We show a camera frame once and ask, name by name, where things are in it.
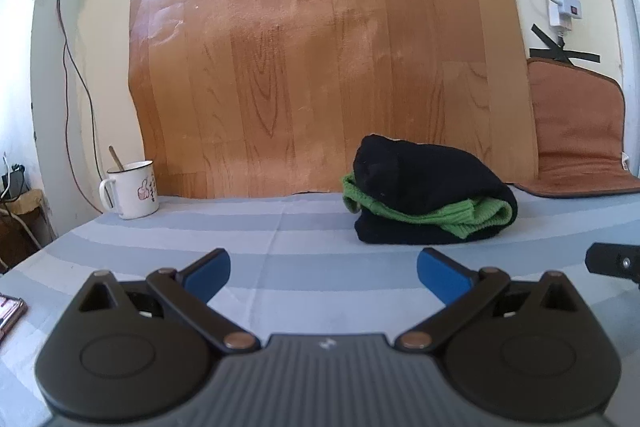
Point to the white window frame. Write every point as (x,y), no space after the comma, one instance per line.
(625,7)

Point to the black green white knit sweater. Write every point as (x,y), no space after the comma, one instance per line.
(425,172)

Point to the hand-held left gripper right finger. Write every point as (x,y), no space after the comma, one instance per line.
(440,274)

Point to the white enamel mug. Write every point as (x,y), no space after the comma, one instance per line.
(135,192)

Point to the small flat patterned object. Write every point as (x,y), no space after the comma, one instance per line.
(10,314)

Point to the crossed black tape strips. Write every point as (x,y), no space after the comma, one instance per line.
(562,49)

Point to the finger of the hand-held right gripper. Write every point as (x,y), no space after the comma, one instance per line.
(612,262)

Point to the brown seat cushion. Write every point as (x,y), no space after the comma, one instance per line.
(575,127)

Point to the striped grey bed sheet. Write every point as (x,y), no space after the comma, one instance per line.
(300,227)

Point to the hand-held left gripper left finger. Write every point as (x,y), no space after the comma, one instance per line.
(210,272)

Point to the wood-pattern vinyl sheet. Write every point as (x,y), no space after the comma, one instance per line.
(325,57)

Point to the brown box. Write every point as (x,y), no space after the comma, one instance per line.
(25,232)

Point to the wooden stick in mug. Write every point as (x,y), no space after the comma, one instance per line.
(116,159)

